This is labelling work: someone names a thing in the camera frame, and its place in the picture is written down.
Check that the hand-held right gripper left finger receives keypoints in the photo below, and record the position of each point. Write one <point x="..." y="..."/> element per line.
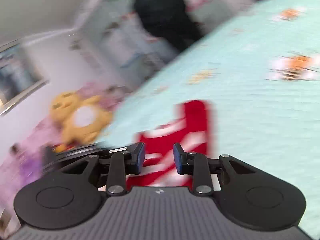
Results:
<point x="140" y="158"/>

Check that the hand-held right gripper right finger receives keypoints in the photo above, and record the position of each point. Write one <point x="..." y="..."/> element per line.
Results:
<point x="178" y="158"/>

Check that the red sweater with white stripes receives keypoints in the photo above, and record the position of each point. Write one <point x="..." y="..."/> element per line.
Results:
<point x="185" y="140"/>

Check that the pink floral pillow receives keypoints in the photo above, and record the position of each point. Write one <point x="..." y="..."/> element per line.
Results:
<point x="37" y="142"/>

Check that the yellow plush toy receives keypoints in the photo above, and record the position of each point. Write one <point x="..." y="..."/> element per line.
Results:
<point x="77" y="117"/>

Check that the purple fluffy pillow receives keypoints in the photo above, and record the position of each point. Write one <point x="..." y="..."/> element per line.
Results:
<point x="27" y="170"/>

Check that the light green bee print bedspread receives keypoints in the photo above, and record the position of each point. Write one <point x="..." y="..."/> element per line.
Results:
<point x="250" y="92"/>

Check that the sliding door wardrobe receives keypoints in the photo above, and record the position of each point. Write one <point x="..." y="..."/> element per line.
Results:
<point x="130" y="35"/>

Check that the framed wall photo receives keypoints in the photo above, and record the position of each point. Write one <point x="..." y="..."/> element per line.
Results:
<point x="15" y="77"/>

